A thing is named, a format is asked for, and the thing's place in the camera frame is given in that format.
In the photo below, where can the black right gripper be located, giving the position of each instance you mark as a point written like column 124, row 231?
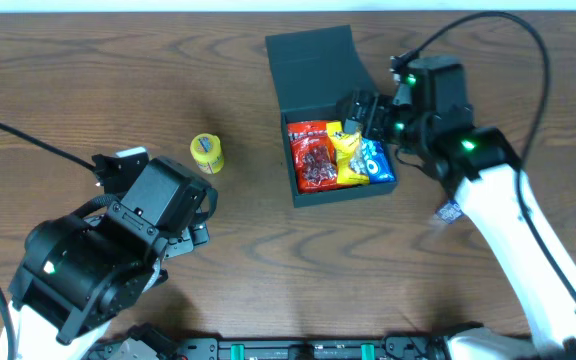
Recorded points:
column 360, row 116

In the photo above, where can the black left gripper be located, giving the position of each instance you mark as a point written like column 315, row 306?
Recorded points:
column 188, row 239

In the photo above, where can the yellow Hacks candy bag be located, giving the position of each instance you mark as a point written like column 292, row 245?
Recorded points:
column 351, row 168

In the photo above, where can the blue Oreo cookie pack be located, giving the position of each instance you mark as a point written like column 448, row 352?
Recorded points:
column 376, row 163

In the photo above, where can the red Hacks candy bag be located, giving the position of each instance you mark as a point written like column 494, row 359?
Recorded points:
column 313, row 156

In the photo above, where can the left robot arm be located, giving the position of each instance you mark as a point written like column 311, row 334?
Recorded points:
column 79, row 271

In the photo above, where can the dark green open box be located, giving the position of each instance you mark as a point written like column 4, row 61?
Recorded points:
column 311, row 71

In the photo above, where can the yellow Mentos gum bottle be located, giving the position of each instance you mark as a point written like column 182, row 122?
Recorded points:
column 207, row 152

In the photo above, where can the small blue Oreo packet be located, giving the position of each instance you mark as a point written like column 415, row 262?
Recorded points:
column 449, row 212

